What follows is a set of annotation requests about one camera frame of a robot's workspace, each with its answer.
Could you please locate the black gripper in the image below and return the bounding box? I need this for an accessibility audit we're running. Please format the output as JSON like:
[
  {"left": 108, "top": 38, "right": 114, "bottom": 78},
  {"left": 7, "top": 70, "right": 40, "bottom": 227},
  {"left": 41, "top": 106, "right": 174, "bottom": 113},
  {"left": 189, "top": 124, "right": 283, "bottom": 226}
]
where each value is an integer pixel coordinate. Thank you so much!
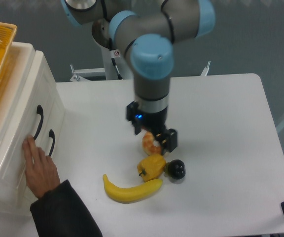
[{"left": 126, "top": 101, "right": 178, "bottom": 154}]

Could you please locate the white drawer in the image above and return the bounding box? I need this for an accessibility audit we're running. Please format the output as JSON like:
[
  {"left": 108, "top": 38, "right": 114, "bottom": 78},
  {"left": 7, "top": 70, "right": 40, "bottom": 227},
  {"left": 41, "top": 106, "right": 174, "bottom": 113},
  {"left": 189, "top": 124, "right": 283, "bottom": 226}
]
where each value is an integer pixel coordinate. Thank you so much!
[{"left": 0, "top": 51, "right": 65, "bottom": 188}]

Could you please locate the dark sleeved forearm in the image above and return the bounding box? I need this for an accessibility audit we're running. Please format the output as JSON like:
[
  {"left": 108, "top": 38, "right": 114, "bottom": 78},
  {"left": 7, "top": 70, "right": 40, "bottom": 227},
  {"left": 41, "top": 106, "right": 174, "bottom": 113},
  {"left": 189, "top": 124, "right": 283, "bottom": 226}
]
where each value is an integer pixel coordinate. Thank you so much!
[{"left": 30, "top": 180, "right": 102, "bottom": 237}]

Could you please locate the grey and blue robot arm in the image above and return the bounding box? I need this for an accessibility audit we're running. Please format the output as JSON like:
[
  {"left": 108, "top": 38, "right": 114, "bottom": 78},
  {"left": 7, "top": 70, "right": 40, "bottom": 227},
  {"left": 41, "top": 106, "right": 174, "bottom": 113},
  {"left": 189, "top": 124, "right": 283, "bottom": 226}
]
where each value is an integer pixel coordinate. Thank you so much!
[{"left": 62, "top": 0, "right": 215, "bottom": 154}]

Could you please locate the white drawer cabinet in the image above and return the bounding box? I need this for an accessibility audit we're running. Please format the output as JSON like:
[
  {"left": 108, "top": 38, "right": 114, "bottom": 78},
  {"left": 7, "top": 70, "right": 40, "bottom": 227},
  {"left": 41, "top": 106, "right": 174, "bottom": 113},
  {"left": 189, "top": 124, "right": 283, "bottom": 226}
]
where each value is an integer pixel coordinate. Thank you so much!
[{"left": 0, "top": 42, "right": 65, "bottom": 216}]

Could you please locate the person's bare hand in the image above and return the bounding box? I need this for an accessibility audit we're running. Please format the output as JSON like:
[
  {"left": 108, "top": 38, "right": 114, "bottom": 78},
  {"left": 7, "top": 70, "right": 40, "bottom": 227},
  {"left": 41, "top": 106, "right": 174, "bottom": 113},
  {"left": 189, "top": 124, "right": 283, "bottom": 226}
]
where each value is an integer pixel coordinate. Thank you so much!
[{"left": 22, "top": 135, "right": 61, "bottom": 199}]

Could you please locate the yellow bell pepper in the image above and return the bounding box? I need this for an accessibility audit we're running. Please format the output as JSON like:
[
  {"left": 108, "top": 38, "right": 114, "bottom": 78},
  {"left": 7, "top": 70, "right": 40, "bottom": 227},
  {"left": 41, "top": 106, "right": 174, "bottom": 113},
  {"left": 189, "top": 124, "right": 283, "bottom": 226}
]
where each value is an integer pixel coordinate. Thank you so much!
[{"left": 137, "top": 154, "right": 166, "bottom": 182}]

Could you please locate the black round fruit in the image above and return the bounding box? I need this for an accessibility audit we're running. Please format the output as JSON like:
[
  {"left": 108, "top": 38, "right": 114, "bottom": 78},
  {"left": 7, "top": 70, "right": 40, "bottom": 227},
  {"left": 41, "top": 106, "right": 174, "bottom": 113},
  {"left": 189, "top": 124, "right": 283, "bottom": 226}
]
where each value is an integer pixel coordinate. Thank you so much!
[{"left": 165, "top": 159, "right": 186, "bottom": 180}]

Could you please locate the yellow banana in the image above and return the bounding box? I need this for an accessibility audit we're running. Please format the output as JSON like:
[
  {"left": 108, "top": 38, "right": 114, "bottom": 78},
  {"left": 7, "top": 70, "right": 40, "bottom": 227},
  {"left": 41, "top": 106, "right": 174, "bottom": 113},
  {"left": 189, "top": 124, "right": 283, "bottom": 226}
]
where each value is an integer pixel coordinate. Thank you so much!
[{"left": 102, "top": 174, "right": 163, "bottom": 203}]

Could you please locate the glazed bagel ring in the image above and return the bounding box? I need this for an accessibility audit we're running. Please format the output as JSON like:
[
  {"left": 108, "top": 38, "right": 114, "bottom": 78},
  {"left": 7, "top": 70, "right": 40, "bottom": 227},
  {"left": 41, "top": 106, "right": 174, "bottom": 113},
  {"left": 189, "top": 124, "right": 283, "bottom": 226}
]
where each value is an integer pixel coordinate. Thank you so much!
[{"left": 142, "top": 130, "right": 172, "bottom": 157}]

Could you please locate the white robot mount stand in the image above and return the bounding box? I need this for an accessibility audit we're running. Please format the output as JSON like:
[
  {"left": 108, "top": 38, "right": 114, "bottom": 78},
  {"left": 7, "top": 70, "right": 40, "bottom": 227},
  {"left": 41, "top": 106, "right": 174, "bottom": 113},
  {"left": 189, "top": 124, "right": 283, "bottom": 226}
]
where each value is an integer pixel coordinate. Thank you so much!
[{"left": 70, "top": 47, "right": 134, "bottom": 82}]

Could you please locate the white bracket behind table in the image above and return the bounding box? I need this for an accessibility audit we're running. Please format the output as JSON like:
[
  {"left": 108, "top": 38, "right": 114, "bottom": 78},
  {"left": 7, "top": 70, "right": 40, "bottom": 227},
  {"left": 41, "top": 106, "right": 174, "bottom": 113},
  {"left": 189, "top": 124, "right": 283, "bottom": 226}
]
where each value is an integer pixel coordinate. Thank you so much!
[{"left": 200, "top": 61, "right": 211, "bottom": 77}]

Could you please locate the black lower drawer handle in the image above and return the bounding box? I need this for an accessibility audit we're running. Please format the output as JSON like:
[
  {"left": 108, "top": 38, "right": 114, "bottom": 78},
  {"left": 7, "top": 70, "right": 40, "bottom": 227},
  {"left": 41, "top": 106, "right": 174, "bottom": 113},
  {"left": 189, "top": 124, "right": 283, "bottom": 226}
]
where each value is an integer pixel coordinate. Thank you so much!
[{"left": 48, "top": 129, "right": 56, "bottom": 157}]

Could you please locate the black drawer handle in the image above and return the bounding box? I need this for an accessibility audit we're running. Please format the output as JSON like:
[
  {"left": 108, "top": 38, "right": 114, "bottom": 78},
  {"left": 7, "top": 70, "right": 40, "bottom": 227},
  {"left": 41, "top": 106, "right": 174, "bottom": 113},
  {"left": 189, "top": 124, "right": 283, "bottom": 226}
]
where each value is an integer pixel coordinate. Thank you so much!
[
  {"left": 48, "top": 129, "right": 56, "bottom": 157},
  {"left": 32, "top": 104, "right": 44, "bottom": 140}
]

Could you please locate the black top drawer handle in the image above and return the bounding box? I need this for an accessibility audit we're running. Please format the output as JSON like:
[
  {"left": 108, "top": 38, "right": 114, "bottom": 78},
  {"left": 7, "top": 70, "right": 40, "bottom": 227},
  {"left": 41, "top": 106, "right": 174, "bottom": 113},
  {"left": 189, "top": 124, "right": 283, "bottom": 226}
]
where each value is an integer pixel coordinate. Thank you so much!
[{"left": 32, "top": 104, "right": 44, "bottom": 140}]

